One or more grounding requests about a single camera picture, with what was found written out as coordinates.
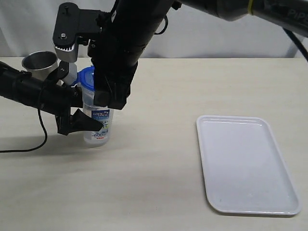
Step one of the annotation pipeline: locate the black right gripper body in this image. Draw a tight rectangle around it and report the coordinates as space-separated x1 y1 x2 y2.
88 40 138 83

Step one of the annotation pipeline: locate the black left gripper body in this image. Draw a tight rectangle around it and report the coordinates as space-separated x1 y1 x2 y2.
55 86 83 135

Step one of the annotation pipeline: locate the blue plastic lid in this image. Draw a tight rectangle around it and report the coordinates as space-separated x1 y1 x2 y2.
76 66 95 91

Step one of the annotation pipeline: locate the clear plastic tall container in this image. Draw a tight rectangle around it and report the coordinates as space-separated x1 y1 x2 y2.
80 84 114 148

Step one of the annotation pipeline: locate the stainless steel cup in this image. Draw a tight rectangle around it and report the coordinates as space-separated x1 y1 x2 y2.
22 51 58 81

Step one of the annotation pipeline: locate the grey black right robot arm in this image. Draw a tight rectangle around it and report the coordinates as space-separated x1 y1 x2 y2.
88 0 308 110

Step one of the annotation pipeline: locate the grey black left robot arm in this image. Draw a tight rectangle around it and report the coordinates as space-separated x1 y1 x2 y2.
0 62 103 135

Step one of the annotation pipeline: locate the white backdrop curtain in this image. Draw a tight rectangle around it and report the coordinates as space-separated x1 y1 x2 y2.
0 0 301 58

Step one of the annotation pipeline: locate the white rectangular plastic tray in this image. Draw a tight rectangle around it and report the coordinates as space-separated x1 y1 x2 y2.
196 115 302 217

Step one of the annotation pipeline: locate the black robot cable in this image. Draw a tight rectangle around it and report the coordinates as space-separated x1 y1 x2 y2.
0 108 48 153
282 27 308 61

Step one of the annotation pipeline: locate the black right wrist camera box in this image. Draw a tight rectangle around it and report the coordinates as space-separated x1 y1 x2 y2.
53 2 111 63

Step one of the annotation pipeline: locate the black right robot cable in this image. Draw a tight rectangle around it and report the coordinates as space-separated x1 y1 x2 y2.
282 27 308 61

